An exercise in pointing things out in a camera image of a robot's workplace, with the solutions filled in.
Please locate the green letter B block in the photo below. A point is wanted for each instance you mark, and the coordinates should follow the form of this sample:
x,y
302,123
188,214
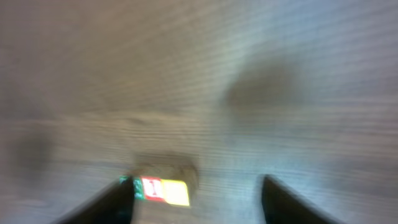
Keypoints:
x,y
136,183

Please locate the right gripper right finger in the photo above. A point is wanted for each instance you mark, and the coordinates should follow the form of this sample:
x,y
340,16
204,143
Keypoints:
x,y
281,206

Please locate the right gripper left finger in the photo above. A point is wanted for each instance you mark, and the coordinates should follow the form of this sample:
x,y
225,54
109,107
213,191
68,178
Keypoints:
x,y
113,205

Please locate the white red letter block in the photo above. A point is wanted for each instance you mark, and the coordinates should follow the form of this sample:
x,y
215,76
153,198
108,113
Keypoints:
x,y
153,190

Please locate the yellow block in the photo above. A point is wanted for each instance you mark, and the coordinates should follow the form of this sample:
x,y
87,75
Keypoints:
x,y
176,192

